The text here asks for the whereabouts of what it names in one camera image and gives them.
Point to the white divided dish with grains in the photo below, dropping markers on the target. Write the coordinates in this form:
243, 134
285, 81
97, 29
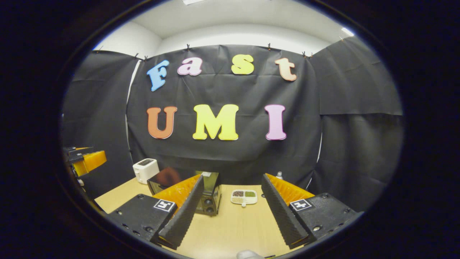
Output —
244, 202

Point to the black electric oven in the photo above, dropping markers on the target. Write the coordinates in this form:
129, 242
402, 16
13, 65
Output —
212, 187

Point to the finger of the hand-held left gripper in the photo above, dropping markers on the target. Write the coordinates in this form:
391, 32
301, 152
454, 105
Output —
91, 162
79, 150

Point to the ceiling light panel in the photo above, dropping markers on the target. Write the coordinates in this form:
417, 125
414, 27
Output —
192, 1
347, 31

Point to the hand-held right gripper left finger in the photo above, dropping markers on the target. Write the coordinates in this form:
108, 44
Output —
187, 212

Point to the silver bottle with red label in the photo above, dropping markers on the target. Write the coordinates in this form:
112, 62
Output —
279, 176

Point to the white toaster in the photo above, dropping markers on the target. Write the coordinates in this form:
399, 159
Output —
145, 172

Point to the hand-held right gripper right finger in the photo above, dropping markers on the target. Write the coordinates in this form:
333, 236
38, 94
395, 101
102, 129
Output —
280, 212

